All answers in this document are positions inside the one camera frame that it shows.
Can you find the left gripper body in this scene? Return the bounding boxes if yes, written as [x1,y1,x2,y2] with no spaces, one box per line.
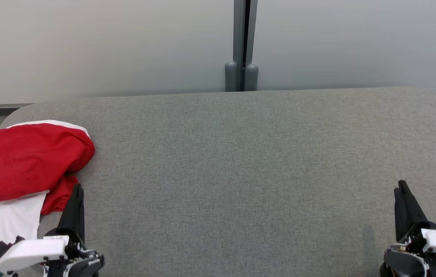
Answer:
[43,227,105,277]

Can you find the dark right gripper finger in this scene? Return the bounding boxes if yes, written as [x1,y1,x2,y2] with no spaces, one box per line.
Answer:
[394,187,406,243]
[399,180,429,236]

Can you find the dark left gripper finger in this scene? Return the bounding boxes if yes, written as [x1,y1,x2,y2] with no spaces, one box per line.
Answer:
[79,184,86,242]
[58,184,80,231]

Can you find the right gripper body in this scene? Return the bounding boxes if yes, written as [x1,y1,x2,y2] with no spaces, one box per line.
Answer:
[379,220,436,277]

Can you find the red shirt white stripes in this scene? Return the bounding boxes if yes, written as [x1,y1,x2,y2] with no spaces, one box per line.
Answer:
[0,190,50,254]

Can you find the red shorts white trim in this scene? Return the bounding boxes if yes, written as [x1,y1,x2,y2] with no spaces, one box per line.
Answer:
[0,120,95,216]

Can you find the white left camera bracket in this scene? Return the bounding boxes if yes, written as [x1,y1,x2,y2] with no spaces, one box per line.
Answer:
[0,235,69,274]

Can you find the grey cylindrical post cap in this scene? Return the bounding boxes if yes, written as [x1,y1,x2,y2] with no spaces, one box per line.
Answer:
[244,64,259,91]
[225,62,238,92]

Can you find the grey metal partition post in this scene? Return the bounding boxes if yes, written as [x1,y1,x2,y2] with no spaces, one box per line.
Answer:
[233,0,258,92]

